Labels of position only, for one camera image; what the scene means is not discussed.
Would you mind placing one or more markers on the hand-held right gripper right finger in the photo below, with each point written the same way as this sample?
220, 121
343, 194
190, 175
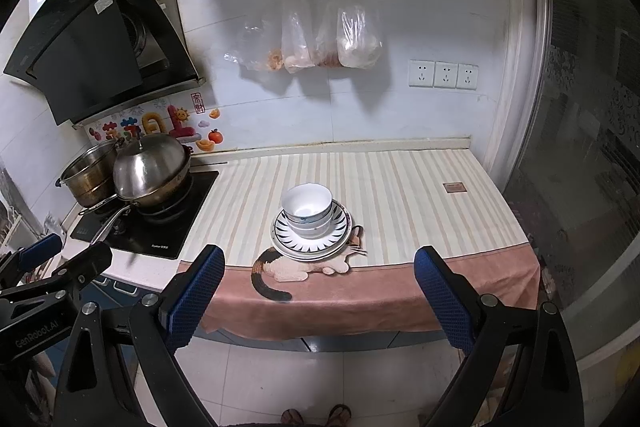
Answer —
442, 297

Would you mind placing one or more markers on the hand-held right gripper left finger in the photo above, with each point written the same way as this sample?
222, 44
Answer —
197, 297

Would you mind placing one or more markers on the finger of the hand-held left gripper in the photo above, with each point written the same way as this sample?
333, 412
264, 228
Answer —
40, 249
85, 262

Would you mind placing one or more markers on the blue-patterned white plate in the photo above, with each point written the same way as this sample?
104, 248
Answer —
341, 219

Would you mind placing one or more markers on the white bowl with blue band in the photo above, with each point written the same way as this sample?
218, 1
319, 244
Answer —
310, 231
305, 199

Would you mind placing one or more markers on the black cooktop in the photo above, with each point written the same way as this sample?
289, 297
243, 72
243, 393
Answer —
165, 232

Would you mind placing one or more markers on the steel stock pot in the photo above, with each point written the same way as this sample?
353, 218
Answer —
87, 182

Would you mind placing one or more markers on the steel wok pan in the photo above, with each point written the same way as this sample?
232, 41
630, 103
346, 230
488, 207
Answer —
160, 194

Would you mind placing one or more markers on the striped towel with cat print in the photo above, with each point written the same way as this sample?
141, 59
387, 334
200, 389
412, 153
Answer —
400, 187

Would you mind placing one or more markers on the steel wok lid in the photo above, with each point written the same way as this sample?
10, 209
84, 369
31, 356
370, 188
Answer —
150, 162

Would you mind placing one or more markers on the person's left foot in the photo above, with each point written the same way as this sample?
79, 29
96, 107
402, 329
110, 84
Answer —
292, 417

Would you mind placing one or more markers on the person's foot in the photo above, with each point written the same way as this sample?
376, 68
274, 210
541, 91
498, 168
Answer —
292, 417
340, 414

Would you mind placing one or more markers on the person's right foot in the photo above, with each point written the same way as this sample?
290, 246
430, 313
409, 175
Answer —
340, 414

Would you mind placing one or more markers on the glass sliding door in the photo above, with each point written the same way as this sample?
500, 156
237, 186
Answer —
575, 132

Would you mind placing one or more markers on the black range hood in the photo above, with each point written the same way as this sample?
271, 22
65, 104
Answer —
85, 42

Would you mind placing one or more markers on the clear plastic bag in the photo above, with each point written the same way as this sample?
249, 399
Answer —
252, 49
327, 42
297, 37
357, 37

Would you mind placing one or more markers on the colourful wall stickers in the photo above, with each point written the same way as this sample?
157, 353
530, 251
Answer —
150, 127

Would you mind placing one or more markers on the red seal wall sticker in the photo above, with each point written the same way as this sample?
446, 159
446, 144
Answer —
197, 103

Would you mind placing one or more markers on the white wall socket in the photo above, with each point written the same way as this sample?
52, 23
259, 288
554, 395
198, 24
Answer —
445, 75
421, 73
467, 77

